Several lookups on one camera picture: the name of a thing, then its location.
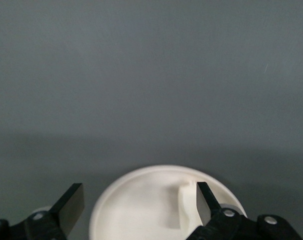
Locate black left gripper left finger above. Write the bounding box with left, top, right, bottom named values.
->
left=0, top=183, right=86, bottom=240

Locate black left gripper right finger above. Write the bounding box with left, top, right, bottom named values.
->
left=188, top=181, right=303, bottom=240

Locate white steamed bun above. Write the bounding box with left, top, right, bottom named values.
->
left=177, top=179, right=205, bottom=230

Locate round cream plate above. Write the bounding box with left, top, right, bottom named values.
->
left=88, top=164, right=249, bottom=240

